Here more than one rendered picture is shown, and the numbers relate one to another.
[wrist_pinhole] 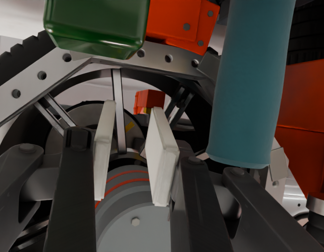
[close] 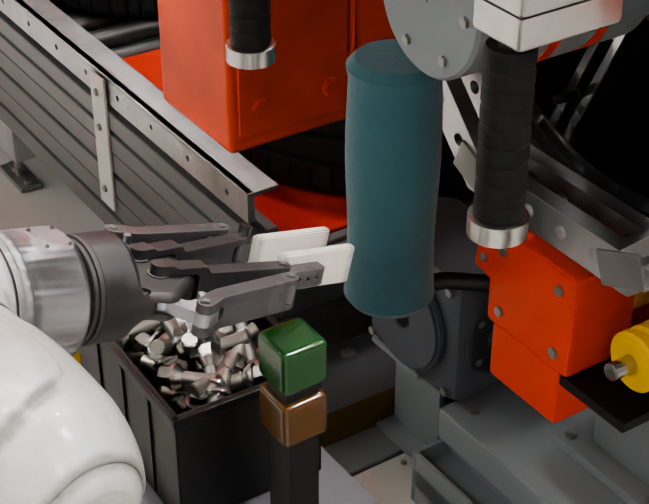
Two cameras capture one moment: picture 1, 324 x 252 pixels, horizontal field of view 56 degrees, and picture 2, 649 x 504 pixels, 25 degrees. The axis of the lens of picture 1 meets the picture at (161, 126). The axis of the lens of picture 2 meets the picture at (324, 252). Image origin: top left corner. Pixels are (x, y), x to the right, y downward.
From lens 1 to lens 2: 1.02 m
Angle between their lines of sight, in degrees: 54
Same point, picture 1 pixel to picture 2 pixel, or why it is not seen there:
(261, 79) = (358, 183)
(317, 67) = not seen: hidden behind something
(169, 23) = (522, 263)
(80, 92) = not seen: outside the picture
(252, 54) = (372, 215)
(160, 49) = (539, 228)
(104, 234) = (470, 56)
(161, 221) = (420, 49)
